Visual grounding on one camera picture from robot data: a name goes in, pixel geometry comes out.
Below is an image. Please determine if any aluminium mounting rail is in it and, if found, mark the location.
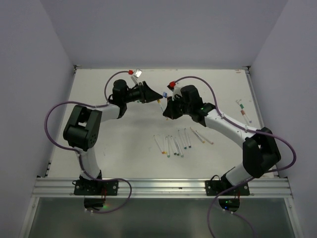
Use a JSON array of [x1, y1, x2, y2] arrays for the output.
[[32, 178, 292, 198]]

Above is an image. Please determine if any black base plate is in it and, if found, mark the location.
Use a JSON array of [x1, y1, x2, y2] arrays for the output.
[[72, 177, 118, 211], [205, 175, 250, 213]]

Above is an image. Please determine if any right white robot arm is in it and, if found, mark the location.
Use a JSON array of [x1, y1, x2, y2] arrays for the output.
[[163, 83, 281, 195]]

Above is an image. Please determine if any brown capped marker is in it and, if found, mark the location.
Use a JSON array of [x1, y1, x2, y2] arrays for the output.
[[241, 110, 252, 124]]

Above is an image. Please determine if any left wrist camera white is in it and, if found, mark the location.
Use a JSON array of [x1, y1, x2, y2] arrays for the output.
[[130, 69, 142, 85]]

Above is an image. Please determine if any light orange capped marker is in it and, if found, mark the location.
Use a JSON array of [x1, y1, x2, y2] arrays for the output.
[[196, 131, 214, 145]]

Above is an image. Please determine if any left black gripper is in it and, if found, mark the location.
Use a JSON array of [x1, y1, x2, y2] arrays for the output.
[[123, 81, 162, 104]]

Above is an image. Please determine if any teal marker pen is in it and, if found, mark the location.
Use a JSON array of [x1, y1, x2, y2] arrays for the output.
[[168, 135, 177, 155]]

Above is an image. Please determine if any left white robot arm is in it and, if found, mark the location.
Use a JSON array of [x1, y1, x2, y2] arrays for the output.
[[63, 79, 163, 195]]

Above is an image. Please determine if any green marker pen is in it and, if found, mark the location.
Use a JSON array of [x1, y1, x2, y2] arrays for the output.
[[165, 136, 170, 158]]

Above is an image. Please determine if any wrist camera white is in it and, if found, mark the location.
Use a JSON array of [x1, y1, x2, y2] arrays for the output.
[[167, 81, 183, 100], [130, 69, 142, 85]]

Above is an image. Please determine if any blue capped marker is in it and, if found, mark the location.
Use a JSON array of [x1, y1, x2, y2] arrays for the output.
[[184, 128, 192, 148]]

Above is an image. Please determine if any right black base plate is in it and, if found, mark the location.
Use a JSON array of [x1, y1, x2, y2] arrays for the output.
[[205, 175, 250, 213]]

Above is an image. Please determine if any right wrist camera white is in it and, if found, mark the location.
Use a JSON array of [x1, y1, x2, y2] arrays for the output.
[[167, 81, 183, 100]]

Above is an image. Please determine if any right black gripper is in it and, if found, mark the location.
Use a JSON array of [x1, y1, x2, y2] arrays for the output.
[[164, 93, 192, 119]]

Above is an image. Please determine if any yellow marker pen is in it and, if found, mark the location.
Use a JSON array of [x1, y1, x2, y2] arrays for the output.
[[163, 134, 167, 154], [157, 100, 168, 120]]

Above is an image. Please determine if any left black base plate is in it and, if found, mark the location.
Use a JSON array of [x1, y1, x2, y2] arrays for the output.
[[72, 177, 118, 211]]

